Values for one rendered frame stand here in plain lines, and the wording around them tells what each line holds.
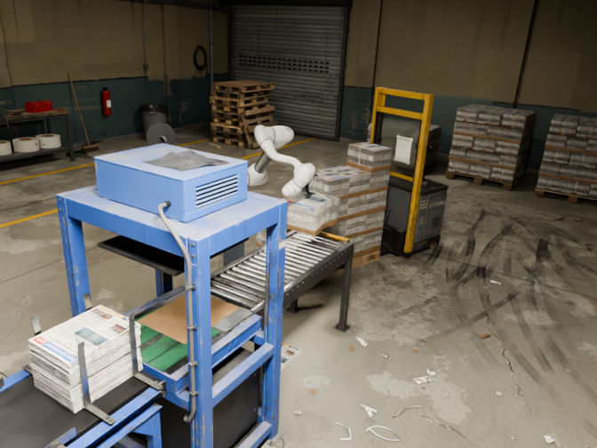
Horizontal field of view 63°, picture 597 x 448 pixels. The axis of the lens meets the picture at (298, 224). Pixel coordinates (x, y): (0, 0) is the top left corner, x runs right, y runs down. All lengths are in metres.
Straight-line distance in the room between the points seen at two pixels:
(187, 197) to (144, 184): 0.25
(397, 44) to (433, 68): 0.96
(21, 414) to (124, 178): 1.10
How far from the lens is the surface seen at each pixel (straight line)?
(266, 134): 3.78
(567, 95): 10.62
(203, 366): 2.35
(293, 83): 12.48
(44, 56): 10.42
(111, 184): 2.53
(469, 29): 10.89
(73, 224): 2.72
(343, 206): 4.97
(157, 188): 2.28
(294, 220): 3.75
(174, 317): 2.94
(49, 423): 2.41
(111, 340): 2.36
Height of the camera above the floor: 2.35
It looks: 21 degrees down
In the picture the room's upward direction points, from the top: 3 degrees clockwise
